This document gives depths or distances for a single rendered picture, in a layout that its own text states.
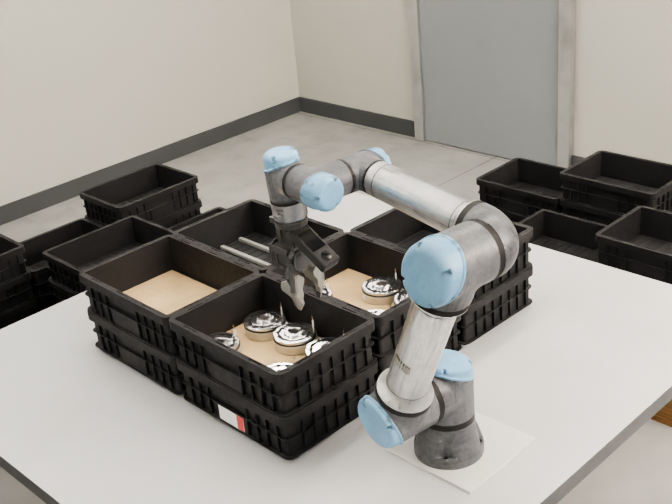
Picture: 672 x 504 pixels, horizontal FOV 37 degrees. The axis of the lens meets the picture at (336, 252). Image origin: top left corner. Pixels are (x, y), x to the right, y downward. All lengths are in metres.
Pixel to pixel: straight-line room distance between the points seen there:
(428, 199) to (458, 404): 0.45
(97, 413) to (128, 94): 3.66
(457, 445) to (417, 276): 0.53
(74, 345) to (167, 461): 0.64
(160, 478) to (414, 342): 0.70
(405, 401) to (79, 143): 4.13
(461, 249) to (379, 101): 4.64
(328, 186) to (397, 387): 0.41
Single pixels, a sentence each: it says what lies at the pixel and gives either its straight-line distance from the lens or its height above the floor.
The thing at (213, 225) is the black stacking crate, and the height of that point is 0.90.
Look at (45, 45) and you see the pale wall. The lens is 5.66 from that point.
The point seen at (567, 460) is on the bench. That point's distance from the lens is 2.20.
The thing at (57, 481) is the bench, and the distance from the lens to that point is 2.32.
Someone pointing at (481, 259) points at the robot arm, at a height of 1.28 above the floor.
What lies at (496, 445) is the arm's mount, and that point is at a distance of 2.22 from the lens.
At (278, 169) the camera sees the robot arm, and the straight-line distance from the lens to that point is 2.03.
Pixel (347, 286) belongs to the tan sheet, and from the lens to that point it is 2.61.
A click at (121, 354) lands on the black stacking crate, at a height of 0.73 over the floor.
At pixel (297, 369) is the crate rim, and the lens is 2.11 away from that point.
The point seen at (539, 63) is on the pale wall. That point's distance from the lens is 5.43.
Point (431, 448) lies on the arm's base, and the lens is 2.15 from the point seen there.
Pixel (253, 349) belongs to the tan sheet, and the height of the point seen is 0.83.
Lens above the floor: 2.04
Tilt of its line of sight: 26 degrees down
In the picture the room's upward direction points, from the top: 5 degrees counter-clockwise
